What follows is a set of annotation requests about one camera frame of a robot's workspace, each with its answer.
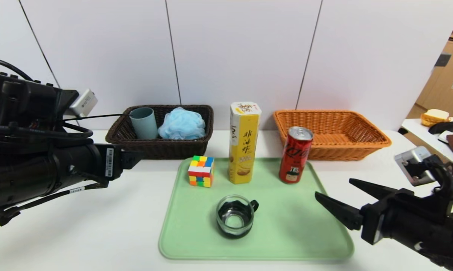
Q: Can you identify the yellow bread loaf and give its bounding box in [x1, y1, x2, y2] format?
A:
[421, 109, 450, 127]

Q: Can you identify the dark brown wicker basket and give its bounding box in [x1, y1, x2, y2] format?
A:
[105, 105, 214, 160]

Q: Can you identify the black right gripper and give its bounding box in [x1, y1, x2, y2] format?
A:
[315, 178, 425, 250]

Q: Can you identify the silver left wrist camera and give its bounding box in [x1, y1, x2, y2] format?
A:
[69, 89, 98, 117]

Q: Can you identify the black left camera cable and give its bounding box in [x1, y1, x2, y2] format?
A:
[0, 58, 93, 140]

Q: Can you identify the red cola can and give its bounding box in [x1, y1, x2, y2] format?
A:
[279, 126, 314, 184]

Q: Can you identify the glass mug with black handle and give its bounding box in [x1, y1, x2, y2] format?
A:
[216, 195, 259, 239]

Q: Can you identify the light green plastic tray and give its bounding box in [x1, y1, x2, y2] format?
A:
[159, 157, 354, 260]

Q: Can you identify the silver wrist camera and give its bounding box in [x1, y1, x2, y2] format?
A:
[395, 146, 443, 187]
[69, 89, 98, 117]

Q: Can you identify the orange wicker basket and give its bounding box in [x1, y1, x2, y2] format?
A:
[273, 110, 392, 161]

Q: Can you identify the black cloth item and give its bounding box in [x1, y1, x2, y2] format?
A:
[429, 121, 453, 135]

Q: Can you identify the blue-grey plastic cup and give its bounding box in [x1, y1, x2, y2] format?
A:
[129, 107, 159, 140]

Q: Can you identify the wooden cabinet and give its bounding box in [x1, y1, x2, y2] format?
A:
[415, 4, 453, 118]

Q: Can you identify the white side table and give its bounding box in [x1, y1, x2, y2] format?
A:
[401, 117, 453, 164]

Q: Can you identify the multicoloured puzzle cube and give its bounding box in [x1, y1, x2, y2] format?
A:
[188, 155, 215, 187]

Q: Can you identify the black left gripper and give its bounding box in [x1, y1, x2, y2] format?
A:
[62, 143, 145, 189]

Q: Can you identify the light blue bath pouf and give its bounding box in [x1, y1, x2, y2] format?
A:
[158, 107, 207, 140]

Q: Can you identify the tall yellow snack box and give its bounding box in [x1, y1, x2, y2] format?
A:
[228, 102, 262, 184]

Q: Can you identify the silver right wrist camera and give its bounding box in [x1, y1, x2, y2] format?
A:
[395, 146, 443, 187]

